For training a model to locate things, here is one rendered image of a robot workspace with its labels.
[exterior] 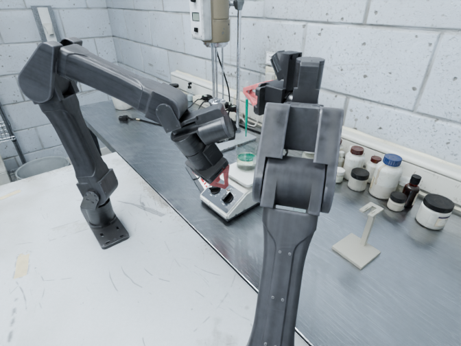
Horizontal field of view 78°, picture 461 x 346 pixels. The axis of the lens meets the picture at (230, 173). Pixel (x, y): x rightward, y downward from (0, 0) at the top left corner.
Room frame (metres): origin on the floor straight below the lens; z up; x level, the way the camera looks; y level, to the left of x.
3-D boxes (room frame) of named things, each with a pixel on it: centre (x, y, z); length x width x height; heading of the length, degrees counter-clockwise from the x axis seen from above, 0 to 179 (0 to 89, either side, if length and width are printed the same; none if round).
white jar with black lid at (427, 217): (0.59, -0.55, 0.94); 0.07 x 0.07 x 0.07
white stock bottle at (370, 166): (0.80, -0.47, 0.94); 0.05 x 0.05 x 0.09
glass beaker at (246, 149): (0.74, -0.04, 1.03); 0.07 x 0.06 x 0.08; 93
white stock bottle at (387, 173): (0.72, -0.47, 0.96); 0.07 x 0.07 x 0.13
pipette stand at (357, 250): (0.48, -0.30, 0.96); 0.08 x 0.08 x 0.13; 36
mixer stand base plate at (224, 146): (1.11, 0.06, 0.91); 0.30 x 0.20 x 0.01; 129
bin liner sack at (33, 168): (1.70, 1.30, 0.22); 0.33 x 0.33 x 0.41
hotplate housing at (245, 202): (0.70, -0.03, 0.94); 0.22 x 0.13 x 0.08; 131
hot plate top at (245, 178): (0.72, -0.05, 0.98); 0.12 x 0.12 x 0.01; 41
